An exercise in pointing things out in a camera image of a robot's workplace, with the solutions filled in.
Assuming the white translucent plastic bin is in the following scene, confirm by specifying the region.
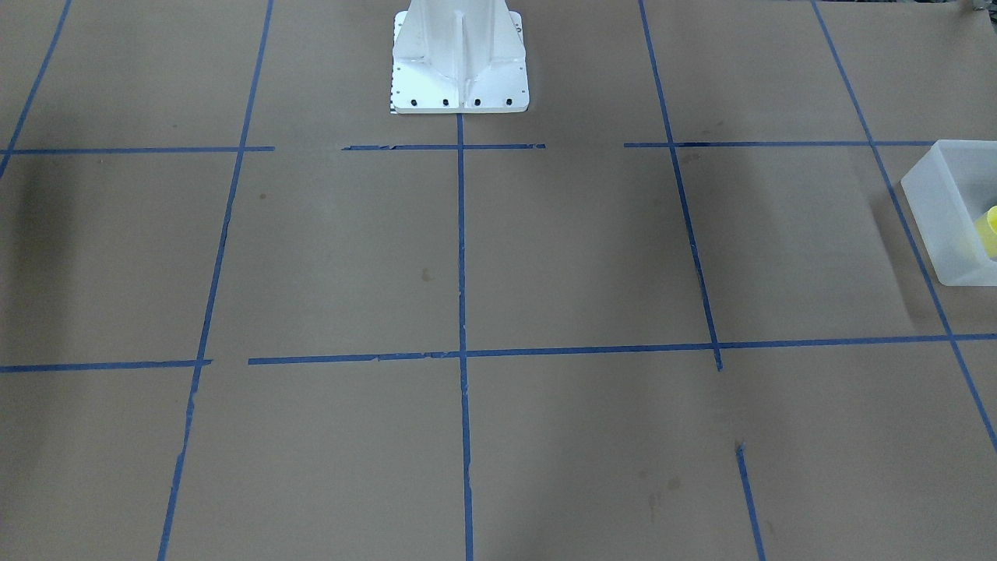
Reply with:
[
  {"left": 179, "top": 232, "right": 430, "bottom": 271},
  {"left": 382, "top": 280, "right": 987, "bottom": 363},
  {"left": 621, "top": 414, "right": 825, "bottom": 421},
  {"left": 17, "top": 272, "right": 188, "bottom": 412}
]
[{"left": 901, "top": 139, "right": 996, "bottom": 287}]

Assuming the yellow plastic cup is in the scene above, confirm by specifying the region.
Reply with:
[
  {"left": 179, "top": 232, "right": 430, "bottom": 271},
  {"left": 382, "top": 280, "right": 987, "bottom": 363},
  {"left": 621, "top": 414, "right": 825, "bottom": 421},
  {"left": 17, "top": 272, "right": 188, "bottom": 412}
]
[{"left": 974, "top": 205, "right": 997, "bottom": 260}]

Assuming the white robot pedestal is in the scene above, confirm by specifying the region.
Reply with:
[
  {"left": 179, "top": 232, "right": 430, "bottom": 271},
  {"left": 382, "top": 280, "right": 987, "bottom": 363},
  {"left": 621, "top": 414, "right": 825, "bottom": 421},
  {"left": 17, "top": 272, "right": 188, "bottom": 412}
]
[{"left": 389, "top": 1, "right": 530, "bottom": 115}]

